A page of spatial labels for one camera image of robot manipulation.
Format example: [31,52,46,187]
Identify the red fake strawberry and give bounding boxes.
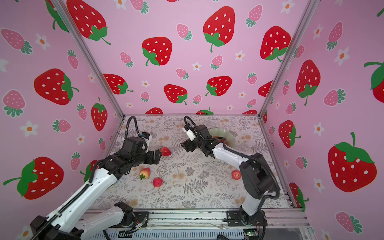
[160,147,172,156]

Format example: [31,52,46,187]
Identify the yellow red fake peach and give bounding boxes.
[139,168,151,180]

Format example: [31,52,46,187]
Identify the pink red fake fruit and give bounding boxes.
[153,178,164,188]

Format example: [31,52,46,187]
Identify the red fake apple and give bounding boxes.
[232,170,242,180]

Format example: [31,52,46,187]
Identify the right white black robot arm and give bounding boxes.
[181,116,280,226]

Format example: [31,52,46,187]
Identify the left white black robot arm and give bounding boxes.
[31,132,162,240]

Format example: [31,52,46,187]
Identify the light green fruit bowl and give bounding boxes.
[209,128,236,148]

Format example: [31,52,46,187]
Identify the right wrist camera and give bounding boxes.
[183,126,196,142]

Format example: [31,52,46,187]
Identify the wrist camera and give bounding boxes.
[142,132,152,141]
[183,126,196,142]

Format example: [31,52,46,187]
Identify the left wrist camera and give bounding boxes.
[142,132,152,141]

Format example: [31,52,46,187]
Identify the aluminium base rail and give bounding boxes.
[76,209,316,240]

